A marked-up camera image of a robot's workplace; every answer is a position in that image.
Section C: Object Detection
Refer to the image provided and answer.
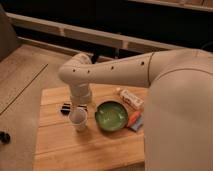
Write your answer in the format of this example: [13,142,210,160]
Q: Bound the white ceramic cup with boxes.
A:
[69,107,87,132]

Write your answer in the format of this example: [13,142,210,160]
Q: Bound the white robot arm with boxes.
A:
[59,48,213,171]

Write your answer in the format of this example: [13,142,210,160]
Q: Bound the wooden table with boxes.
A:
[33,85,144,171]

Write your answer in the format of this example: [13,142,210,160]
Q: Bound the green bowl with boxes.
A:
[95,101,128,132]

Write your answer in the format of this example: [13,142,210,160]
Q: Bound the black object on floor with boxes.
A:
[0,131,10,144]

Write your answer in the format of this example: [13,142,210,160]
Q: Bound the orange carrot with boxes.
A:
[127,111,141,127]

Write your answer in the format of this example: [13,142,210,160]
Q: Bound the blue sponge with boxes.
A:
[131,116,143,132]

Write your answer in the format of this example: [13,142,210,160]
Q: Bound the white window frame rail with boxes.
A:
[6,12,182,53]

